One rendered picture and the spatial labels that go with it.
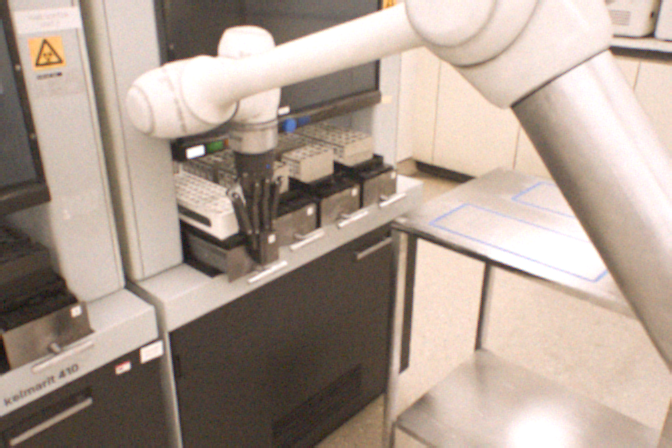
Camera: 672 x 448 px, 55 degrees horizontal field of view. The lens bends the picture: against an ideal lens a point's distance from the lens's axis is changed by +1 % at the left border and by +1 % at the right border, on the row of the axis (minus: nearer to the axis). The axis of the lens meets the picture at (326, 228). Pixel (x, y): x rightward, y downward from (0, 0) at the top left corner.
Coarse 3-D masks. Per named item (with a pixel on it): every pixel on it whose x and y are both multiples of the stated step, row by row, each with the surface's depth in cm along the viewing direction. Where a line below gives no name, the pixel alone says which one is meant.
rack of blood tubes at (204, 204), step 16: (176, 176) 143; (192, 176) 142; (176, 192) 135; (192, 192) 134; (208, 192) 134; (224, 192) 135; (192, 208) 129; (208, 208) 127; (224, 208) 127; (208, 224) 133; (224, 224) 124
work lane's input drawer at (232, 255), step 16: (192, 240) 130; (208, 240) 127; (224, 240) 124; (240, 240) 125; (272, 240) 131; (208, 256) 127; (224, 256) 123; (240, 256) 125; (272, 256) 132; (224, 272) 125; (240, 272) 127; (272, 272) 127
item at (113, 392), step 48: (48, 0) 97; (48, 48) 99; (48, 96) 101; (48, 144) 104; (96, 144) 110; (96, 192) 113; (48, 240) 113; (96, 240) 116; (96, 288) 119; (96, 336) 111; (144, 336) 119; (0, 384) 101; (48, 384) 107; (96, 384) 114; (144, 384) 122; (0, 432) 103; (48, 432) 110; (96, 432) 117; (144, 432) 126
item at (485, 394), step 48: (480, 192) 146; (528, 192) 146; (432, 240) 126; (480, 240) 124; (528, 240) 124; (576, 240) 124; (576, 288) 108; (480, 336) 181; (480, 384) 168; (528, 384) 168; (384, 432) 157; (432, 432) 152; (480, 432) 152; (528, 432) 152; (576, 432) 152; (624, 432) 152
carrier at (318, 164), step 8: (320, 152) 152; (328, 152) 153; (296, 160) 148; (304, 160) 148; (312, 160) 150; (320, 160) 152; (328, 160) 154; (296, 168) 149; (304, 168) 149; (312, 168) 151; (320, 168) 153; (328, 168) 155; (296, 176) 150; (304, 176) 150; (312, 176) 152; (320, 176) 154
